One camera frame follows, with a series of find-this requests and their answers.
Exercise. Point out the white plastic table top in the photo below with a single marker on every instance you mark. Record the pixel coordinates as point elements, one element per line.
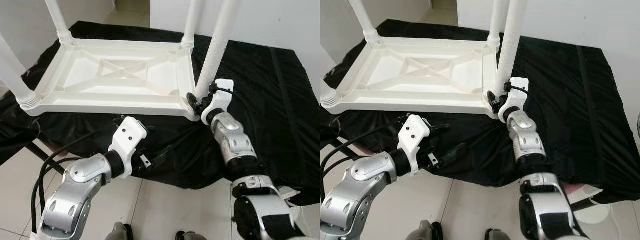
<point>415,102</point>
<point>110,102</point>

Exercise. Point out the white plastic table leg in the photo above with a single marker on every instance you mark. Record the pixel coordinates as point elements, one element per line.
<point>510,45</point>
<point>496,20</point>
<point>194,20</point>
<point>327,95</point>
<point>17,80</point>
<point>215,50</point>
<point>59,22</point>
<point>364,20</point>

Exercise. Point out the black table cloth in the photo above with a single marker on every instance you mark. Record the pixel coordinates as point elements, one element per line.
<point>270,125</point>
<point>575,125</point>

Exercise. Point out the grey left robot foot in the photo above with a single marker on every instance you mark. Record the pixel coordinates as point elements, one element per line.
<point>424,231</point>
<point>118,232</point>

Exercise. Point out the grey robot foot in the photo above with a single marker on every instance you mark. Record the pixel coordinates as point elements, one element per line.
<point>187,236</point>
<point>118,232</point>
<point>496,235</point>
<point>424,231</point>

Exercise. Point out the grey right robot foot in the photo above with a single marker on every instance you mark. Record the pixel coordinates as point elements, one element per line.
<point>496,235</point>
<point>187,236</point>

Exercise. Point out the white round plastic base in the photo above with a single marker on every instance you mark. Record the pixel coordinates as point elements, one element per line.
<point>600,212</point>
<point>292,197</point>

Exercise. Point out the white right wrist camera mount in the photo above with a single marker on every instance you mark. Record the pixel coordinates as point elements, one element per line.
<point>516,97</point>
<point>220,97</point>

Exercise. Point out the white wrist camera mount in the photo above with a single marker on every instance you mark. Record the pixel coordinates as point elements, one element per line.
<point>415,137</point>
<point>516,97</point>
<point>220,97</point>
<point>127,140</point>

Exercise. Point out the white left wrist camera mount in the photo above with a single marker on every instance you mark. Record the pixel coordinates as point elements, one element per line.
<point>127,140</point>
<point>415,137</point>

